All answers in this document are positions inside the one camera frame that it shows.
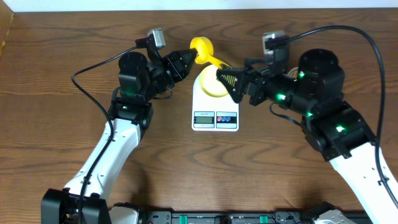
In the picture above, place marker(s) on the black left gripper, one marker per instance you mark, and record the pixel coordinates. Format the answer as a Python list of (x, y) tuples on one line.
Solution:
[(177, 73)]

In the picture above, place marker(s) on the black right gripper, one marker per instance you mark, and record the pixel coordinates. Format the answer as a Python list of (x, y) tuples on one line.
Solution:
[(257, 76)]

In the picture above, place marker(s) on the yellow plastic measuring scoop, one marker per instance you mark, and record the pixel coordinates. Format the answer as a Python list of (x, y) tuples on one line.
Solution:
[(205, 51)]

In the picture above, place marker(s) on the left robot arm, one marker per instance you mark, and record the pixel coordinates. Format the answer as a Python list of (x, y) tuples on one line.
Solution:
[(142, 78)]

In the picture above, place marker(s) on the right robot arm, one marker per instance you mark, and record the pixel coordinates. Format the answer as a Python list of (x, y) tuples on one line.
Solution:
[(330, 124)]

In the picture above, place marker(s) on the pale yellow bowl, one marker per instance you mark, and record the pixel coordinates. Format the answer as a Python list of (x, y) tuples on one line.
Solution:
[(209, 84)]

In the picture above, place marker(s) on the white digital kitchen scale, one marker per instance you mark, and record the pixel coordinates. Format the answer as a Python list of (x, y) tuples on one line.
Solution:
[(213, 114)]

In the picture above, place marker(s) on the soybeans in container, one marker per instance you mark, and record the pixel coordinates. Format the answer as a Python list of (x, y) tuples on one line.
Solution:
[(293, 73)]

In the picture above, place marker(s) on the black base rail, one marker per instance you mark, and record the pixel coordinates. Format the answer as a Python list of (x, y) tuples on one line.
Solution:
[(324, 213)]

